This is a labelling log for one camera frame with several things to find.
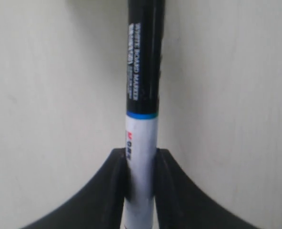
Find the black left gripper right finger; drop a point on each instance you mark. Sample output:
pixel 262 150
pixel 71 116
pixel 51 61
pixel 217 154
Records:
pixel 181 204

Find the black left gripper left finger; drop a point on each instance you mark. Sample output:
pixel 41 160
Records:
pixel 98 205

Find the black and white whiteboard marker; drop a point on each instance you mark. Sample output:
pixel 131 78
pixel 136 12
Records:
pixel 144 45

